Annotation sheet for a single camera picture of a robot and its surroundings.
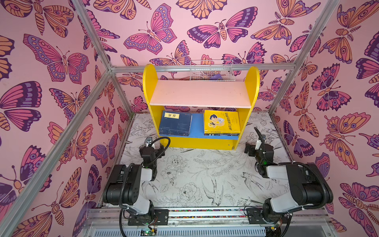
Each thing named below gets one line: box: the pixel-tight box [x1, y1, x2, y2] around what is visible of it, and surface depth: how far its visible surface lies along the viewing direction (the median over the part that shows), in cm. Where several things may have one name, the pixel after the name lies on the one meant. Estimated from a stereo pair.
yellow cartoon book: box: [203, 109, 241, 134], surface depth 89 cm
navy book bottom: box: [159, 110, 193, 137], surface depth 90 cm
